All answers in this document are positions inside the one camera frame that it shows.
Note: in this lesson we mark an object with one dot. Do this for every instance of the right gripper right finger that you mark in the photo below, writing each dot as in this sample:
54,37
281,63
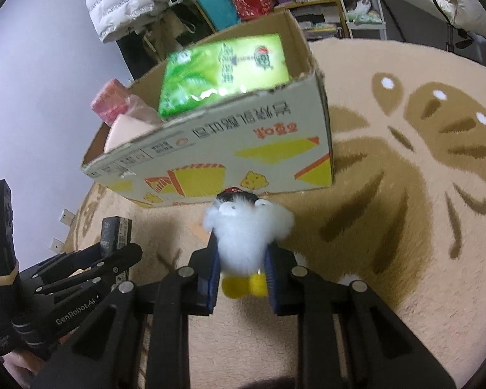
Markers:
346,335

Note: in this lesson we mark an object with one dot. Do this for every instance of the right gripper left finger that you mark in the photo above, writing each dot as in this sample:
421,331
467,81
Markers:
139,335

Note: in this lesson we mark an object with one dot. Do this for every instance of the white fluffy plush toy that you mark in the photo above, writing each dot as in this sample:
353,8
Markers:
244,226

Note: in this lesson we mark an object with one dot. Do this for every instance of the pink packet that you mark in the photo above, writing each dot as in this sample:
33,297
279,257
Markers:
114,99

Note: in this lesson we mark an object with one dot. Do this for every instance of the green tissue pack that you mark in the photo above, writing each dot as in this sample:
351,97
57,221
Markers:
207,73

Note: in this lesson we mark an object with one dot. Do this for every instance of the pink swirl roll plush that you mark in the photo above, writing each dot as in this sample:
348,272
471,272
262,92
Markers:
125,129

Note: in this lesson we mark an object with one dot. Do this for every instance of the left hand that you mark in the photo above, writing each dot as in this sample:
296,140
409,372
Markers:
23,366

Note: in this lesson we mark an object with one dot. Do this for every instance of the beige patterned carpet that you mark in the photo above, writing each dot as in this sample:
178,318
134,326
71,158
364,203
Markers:
406,214

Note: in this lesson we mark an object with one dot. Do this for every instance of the beige hanging trousers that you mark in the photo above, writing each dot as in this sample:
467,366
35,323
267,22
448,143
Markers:
162,37

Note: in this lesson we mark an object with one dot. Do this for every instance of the white utility cart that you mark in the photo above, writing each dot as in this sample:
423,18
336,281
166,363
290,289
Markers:
364,19

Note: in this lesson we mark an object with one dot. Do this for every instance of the teal bag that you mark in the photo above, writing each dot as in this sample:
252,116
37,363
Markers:
222,14

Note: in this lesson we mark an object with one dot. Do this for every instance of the wall socket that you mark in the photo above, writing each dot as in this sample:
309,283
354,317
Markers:
67,217
57,246

